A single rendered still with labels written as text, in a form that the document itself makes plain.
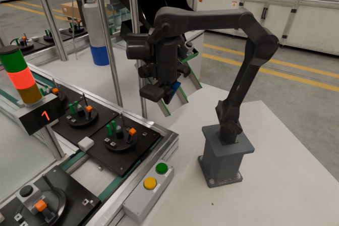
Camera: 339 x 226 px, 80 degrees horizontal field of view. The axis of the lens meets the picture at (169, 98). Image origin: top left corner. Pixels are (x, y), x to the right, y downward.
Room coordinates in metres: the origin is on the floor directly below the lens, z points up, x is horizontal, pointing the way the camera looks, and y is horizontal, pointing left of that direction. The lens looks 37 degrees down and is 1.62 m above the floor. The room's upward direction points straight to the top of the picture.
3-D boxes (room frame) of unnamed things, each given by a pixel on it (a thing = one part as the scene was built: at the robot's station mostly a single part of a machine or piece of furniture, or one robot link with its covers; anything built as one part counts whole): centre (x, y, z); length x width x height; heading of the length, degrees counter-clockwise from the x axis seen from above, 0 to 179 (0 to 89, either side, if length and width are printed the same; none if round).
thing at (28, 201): (0.29, 0.40, 1.06); 0.08 x 0.04 x 0.07; 58
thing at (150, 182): (0.38, 0.07, 0.96); 0.04 x 0.04 x 0.02
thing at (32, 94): (0.47, 0.40, 1.28); 0.05 x 0.05 x 0.05
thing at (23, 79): (0.47, 0.40, 1.33); 0.05 x 0.05 x 0.05
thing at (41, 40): (1.74, 1.03, 1.01); 0.24 x 0.24 x 0.13; 57
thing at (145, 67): (0.52, 0.05, 1.33); 0.07 x 0.07 x 0.06; 58
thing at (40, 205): (0.26, 0.35, 1.04); 0.04 x 0.02 x 0.08; 57
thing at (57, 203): (0.28, 0.39, 0.98); 0.14 x 0.14 x 0.02
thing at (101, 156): (0.57, 0.20, 1.01); 0.24 x 0.24 x 0.13; 57
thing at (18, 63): (0.47, 0.40, 1.38); 0.05 x 0.05 x 0.05
